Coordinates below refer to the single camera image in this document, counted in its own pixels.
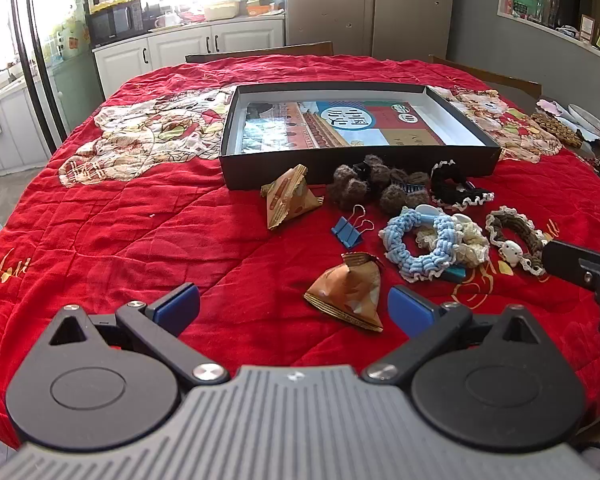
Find colourful printed sheet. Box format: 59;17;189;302
237;101;446;153

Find red printed blanket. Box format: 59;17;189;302
0;55;600;451

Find brown beaded mat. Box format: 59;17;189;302
530;111;583;148

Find beige double-door refrigerator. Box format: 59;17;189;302
285;0;456;63

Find white plastic basin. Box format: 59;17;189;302
202;1;241;22

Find white plastic hair clip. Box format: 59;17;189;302
414;203;473;226

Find cream knitted scrunchie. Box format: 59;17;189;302
415;217;491;266

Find brown fuzzy navy hair clip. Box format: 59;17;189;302
377;167;432;211

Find brown triangular snack packet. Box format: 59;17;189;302
260;164;325;231
304;251;385;333

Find white wall shelf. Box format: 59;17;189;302
497;0;600;63

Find black sliding door frame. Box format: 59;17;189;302
7;0;68;146

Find dark blue binder clip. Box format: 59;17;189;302
330;205;376;250

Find white plate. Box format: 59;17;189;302
567;103;600;143

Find black microwave oven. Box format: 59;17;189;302
87;0;145;47

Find yellow cloth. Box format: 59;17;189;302
89;0;141;13

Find light blue knitted scrunchie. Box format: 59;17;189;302
378;208;463;283

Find black white-trimmed scrunchie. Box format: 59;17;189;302
430;159;496;212

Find white kitchen cabinets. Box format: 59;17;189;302
92;17;286;101

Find brown white-trimmed scrunchie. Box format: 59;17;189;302
485;205;551;277

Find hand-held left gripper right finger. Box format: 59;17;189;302
360;285;546;386

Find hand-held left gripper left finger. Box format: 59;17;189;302
47;282;231;386

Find black shallow box tray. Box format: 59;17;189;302
219;82;502;192

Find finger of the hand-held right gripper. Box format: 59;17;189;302
541;239;600;337

